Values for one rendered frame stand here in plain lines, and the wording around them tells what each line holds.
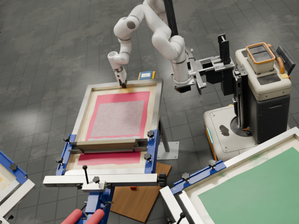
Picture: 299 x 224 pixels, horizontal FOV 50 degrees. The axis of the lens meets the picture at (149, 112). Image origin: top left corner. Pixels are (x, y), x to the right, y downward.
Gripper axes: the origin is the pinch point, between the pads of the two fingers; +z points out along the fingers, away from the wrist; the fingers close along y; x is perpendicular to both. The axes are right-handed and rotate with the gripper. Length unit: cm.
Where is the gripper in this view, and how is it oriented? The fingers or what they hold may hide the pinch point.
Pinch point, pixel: (124, 84)
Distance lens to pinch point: 240.8
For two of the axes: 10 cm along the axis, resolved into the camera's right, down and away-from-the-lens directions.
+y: 1.1, -7.6, 6.4
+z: 2.3, 6.5, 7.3
